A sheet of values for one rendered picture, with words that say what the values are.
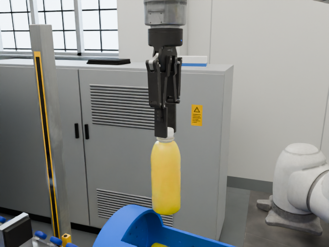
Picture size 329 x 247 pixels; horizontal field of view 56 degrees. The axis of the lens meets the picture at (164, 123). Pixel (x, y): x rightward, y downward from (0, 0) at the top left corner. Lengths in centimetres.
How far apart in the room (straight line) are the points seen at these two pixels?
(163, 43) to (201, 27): 268
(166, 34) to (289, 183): 67
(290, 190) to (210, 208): 127
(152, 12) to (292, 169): 69
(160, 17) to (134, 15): 258
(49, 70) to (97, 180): 144
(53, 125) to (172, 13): 83
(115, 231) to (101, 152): 173
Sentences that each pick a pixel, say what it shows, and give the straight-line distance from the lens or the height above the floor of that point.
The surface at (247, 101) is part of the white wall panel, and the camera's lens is 331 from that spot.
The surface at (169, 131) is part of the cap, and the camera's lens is 70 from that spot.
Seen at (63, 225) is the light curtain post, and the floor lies 84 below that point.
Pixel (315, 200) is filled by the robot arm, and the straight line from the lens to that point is 106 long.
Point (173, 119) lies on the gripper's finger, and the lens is 72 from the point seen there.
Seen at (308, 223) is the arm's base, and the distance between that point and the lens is 120.
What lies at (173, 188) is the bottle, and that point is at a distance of 73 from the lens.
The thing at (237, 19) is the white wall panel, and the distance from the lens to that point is 326.
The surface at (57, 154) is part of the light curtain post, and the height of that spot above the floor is 118.
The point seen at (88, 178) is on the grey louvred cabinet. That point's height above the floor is 55.
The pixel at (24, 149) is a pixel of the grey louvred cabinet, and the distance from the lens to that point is 292.
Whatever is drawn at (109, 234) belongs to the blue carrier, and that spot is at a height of 122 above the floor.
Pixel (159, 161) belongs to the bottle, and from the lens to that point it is 70.
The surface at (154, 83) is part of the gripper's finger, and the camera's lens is 63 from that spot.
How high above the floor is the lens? 165
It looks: 16 degrees down
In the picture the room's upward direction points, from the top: straight up
